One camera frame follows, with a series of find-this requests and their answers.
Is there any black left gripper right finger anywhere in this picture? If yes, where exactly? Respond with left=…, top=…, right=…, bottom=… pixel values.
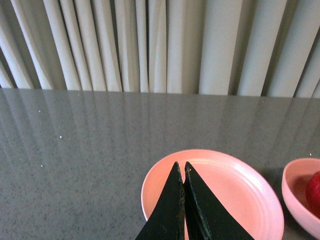
left=183, top=161, right=253, bottom=240

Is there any pink bowl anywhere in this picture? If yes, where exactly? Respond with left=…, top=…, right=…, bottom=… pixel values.
left=281, top=158, right=320, bottom=240

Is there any white pleated curtain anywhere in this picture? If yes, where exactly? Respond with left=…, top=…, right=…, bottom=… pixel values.
left=0, top=0, right=320, bottom=98

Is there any red apple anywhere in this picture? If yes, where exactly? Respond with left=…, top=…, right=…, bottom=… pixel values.
left=305, top=171, right=320, bottom=218

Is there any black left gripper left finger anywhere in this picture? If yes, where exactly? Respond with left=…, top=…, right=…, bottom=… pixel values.
left=136, top=162, right=185, bottom=240

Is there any pink plate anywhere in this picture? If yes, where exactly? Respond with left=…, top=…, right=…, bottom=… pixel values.
left=141, top=149, right=284, bottom=240

